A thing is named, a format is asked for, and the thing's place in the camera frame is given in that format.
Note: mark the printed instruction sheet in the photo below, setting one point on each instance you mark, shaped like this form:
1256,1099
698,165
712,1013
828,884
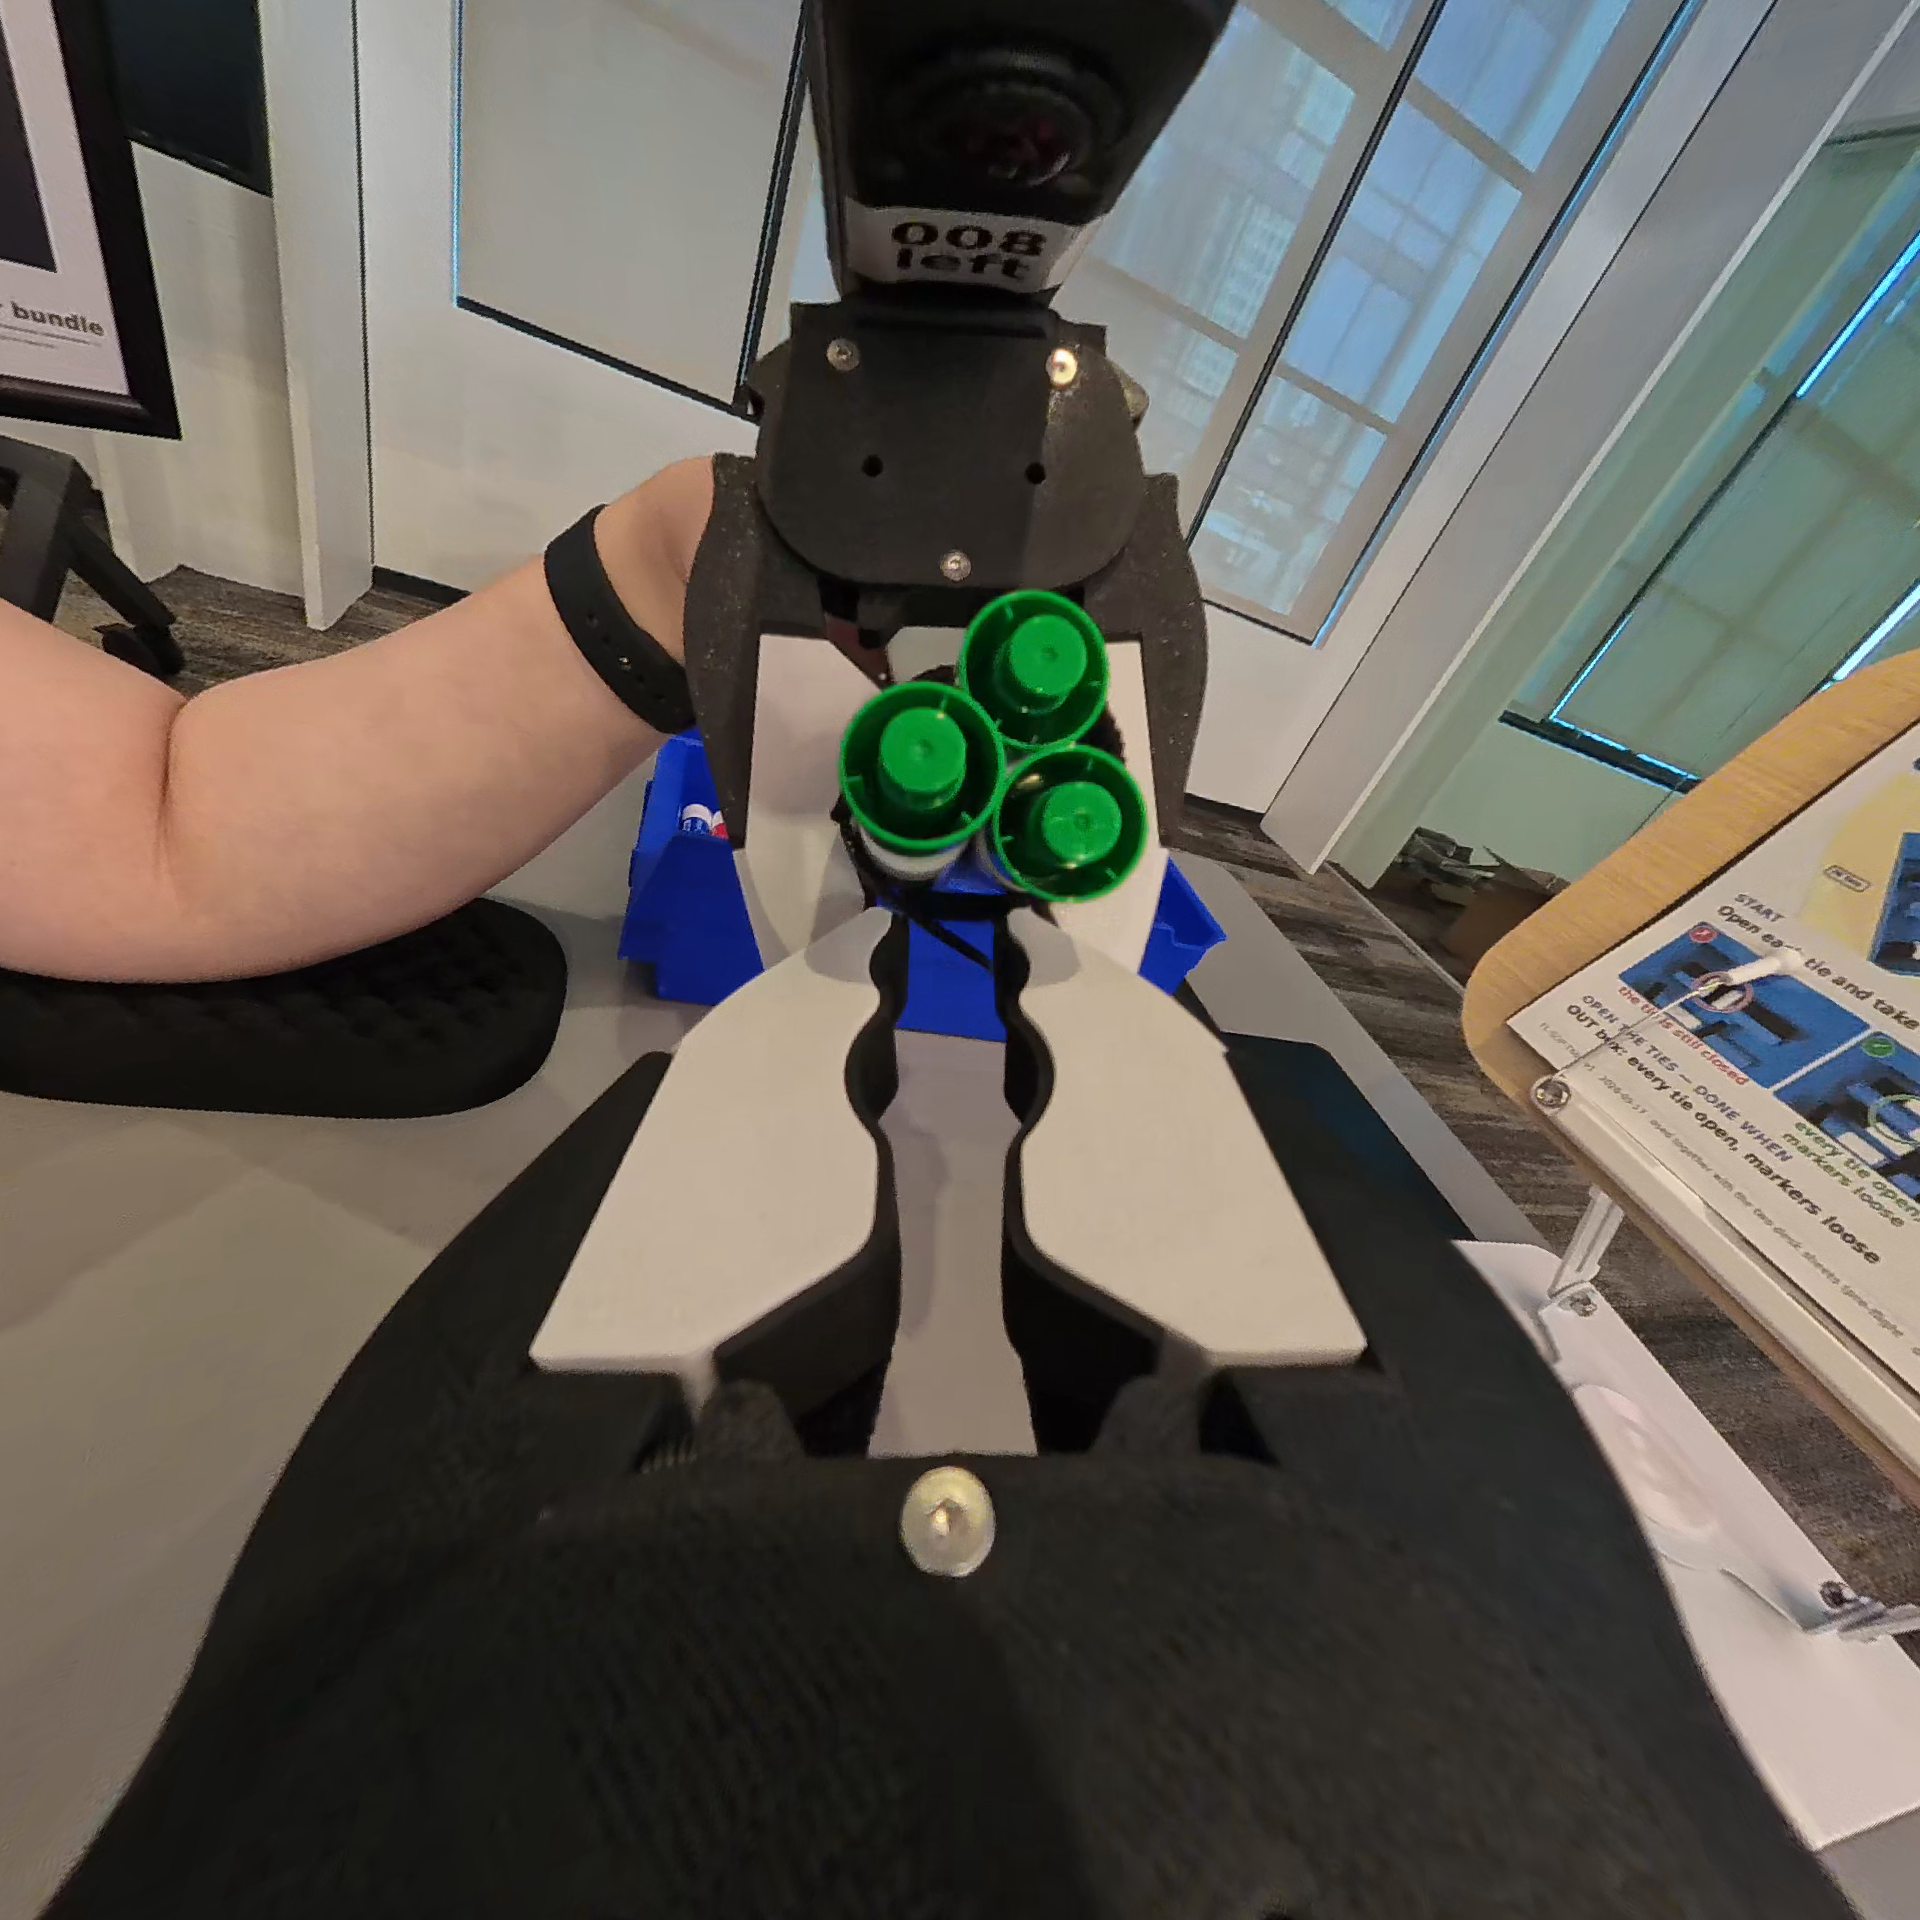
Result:
1725,1052

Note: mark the black wristband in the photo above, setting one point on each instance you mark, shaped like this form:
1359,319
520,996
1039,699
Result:
623,632

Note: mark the framed printed tag sign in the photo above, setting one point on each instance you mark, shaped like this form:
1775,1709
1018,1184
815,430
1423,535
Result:
58,347

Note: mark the person's left forearm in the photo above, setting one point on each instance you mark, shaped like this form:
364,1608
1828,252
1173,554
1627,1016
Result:
299,796

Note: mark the white stand base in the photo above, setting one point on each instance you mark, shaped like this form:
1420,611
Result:
1768,1712

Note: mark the wooden display board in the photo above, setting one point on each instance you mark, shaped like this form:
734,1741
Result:
1621,854

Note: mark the blue plastic bin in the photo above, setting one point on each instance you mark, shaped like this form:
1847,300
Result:
692,915

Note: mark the person's left hand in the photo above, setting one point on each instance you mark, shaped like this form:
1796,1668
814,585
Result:
667,527

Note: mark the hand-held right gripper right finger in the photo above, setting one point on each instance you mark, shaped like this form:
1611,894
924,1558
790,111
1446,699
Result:
1187,1217

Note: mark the large grid window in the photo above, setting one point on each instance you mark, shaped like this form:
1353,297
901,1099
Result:
1321,226

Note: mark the brown cardboard box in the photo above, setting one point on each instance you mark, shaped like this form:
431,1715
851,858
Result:
1502,915

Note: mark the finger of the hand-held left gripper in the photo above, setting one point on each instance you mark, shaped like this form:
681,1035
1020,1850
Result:
797,779
1159,811

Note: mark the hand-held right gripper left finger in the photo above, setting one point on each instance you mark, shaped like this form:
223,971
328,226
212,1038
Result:
719,1201

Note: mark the black desk frame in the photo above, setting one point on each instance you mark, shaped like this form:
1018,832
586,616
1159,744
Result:
90,557

